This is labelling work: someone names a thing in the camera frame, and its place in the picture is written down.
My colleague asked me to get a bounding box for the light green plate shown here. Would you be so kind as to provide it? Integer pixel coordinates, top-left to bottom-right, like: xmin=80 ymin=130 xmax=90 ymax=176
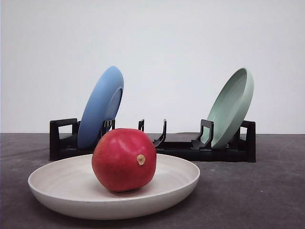
xmin=202 ymin=68 xmax=254 ymax=148

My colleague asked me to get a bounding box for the red pomegranate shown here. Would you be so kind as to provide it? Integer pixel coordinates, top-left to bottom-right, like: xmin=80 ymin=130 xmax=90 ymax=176
xmin=91 ymin=128 xmax=157 ymax=191

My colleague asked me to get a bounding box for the blue plate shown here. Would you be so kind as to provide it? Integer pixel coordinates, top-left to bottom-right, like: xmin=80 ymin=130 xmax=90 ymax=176
xmin=78 ymin=66 xmax=124 ymax=149

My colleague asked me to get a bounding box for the black plastic dish rack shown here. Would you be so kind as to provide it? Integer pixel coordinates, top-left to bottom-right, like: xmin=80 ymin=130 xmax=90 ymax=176
xmin=49 ymin=118 xmax=256 ymax=163

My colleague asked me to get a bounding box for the white plate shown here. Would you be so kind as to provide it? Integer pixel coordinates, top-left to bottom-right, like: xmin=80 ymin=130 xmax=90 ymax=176
xmin=28 ymin=154 xmax=200 ymax=220

